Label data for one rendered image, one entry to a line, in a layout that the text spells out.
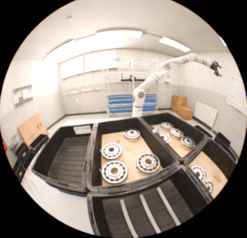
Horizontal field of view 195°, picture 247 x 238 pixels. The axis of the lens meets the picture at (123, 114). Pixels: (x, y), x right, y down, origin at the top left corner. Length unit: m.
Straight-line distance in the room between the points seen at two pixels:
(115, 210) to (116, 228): 0.09
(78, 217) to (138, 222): 0.30
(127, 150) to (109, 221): 0.35
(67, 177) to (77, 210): 0.21
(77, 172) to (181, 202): 0.45
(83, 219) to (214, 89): 3.55
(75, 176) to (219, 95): 3.39
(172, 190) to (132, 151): 0.27
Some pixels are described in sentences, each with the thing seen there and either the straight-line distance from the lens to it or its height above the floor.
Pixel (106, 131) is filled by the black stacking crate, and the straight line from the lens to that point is 0.52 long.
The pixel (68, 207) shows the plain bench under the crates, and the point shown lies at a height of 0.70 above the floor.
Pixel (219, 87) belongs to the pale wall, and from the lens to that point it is 3.19.
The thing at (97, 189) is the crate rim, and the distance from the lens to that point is 0.23.
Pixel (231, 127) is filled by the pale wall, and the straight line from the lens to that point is 3.12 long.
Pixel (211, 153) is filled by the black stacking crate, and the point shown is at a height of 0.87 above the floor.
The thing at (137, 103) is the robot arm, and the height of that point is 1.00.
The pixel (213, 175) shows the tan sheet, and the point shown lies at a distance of 0.54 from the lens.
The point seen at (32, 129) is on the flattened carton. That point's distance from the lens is 2.96.
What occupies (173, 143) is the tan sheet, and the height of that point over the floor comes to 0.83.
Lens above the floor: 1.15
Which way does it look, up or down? 23 degrees down
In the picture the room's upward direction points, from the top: 3 degrees counter-clockwise
